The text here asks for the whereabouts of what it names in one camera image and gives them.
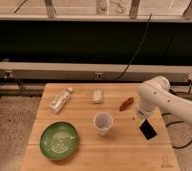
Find black floor cables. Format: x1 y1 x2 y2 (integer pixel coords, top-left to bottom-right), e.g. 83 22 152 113
162 111 192 150

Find brown sausage toy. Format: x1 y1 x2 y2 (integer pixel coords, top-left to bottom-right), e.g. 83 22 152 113
119 97 134 111

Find green ceramic plate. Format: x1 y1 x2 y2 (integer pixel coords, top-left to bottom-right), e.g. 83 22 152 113
39 121 79 160

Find black hanging cable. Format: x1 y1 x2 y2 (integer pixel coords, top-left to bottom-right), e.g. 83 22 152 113
115 13 154 82

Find white sponge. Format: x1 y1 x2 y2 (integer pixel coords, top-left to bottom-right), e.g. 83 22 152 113
93 89 103 104

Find white plastic cup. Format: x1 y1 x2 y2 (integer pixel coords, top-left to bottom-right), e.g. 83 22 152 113
93 112 114 136

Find white plastic bottle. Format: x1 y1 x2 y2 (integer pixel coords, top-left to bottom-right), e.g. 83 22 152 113
49 87 73 113

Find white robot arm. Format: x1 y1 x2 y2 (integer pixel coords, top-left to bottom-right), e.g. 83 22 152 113
137 76 192 126

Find wall power outlet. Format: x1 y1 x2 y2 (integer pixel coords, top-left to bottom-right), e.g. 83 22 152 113
95 72 103 80

